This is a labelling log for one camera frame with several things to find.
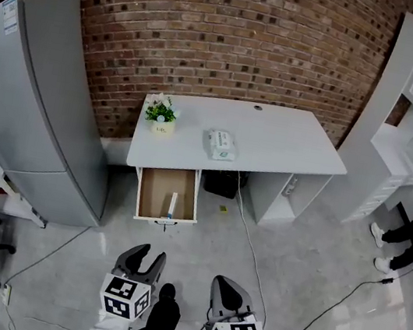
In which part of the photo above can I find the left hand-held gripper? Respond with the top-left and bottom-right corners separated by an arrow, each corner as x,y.
95,237 -> 170,327

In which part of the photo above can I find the white desk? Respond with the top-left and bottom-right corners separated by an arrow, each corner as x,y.
118,81 -> 358,240

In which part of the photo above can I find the grey refrigerator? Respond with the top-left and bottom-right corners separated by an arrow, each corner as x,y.
0,0 -> 142,233

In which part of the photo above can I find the small white stick item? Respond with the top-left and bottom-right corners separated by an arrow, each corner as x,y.
164,190 -> 180,221

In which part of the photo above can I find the potted green plant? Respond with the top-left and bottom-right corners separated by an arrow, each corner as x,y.
140,91 -> 184,141

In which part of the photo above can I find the grey floor cable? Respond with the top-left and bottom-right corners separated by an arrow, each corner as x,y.
5,214 -> 93,299

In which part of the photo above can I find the white floor cable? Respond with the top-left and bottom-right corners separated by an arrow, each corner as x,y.
210,170 -> 292,330

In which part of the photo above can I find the tall white shelf cabinet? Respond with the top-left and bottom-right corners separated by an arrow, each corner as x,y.
324,3 -> 413,237

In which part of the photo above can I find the black floor cable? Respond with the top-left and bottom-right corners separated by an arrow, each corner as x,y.
262,247 -> 413,330

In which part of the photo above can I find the person's leg with black shoe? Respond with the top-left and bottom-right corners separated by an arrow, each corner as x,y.
125,276 -> 196,330

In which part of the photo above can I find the white desk power socket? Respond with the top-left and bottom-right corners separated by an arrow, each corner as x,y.
281,174 -> 301,199

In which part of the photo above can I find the white fridge label sticker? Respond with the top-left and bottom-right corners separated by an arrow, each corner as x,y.
0,0 -> 23,37

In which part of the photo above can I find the white floor power strip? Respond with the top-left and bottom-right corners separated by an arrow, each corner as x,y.
0,282 -> 15,307

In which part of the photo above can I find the white desk drawer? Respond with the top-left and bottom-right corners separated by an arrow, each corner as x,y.
128,160 -> 207,232

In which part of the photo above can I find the white wet wipes pack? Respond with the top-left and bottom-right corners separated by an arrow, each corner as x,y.
202,126 -> 242,165

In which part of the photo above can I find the black box under desk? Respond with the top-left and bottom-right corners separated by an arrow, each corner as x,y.
200,164 -> 252,204

